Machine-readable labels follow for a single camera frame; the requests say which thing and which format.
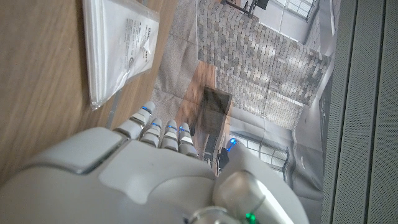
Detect printed office backdrop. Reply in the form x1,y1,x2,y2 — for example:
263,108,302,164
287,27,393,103
151,0,340,224

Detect grey tape strip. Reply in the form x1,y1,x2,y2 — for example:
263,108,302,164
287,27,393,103
105,90,123,129

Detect clear bag with white leaflet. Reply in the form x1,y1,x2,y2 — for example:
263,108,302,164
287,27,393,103
82,0,160,110

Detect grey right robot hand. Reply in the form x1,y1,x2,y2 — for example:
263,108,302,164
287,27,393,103
0,101,310,224

